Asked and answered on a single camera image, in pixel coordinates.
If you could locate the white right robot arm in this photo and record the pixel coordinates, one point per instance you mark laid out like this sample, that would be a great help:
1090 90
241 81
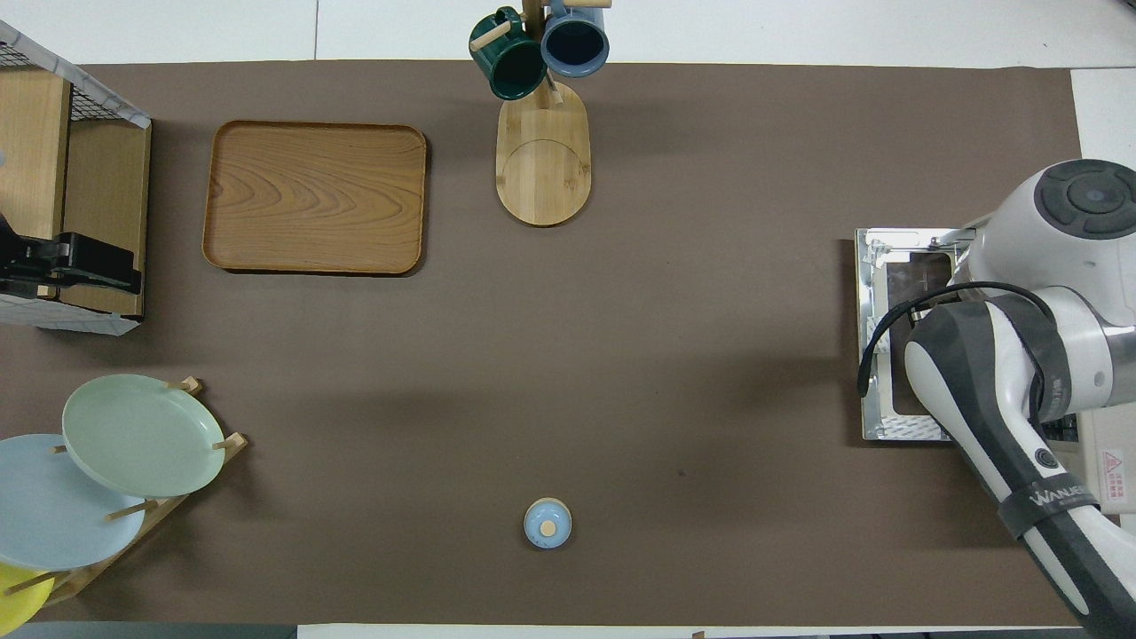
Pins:
1021 222

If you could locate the yellow plate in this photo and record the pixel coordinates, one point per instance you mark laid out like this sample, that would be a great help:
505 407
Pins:
18 603

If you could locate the dark green mug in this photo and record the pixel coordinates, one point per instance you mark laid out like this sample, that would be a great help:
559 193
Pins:
510 62

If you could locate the wooden two-tier shelf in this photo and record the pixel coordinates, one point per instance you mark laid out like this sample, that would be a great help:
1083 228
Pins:
98 186

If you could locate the rectangular wooden tray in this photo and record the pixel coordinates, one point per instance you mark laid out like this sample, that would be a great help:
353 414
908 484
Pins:
315 195

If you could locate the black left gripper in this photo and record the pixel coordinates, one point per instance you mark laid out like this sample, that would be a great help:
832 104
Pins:
27 257

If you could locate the blue mug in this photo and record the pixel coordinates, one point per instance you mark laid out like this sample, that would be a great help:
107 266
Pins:
575 40

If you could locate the wooden mug tree stand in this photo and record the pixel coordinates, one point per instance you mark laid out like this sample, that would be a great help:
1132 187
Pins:
543 169

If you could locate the brown table mat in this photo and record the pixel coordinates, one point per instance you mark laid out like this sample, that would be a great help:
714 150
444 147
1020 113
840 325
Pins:
621 355

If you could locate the large light blue plate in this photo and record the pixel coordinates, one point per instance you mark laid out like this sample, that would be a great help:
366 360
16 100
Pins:
53 515

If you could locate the wooden plate rack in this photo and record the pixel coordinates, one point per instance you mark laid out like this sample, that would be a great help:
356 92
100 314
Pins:
169 510

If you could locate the pale green plate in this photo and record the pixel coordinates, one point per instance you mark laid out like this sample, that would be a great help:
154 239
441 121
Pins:
142 435

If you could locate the oven door with glass window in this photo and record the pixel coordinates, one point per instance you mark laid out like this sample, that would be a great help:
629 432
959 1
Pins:
892 241

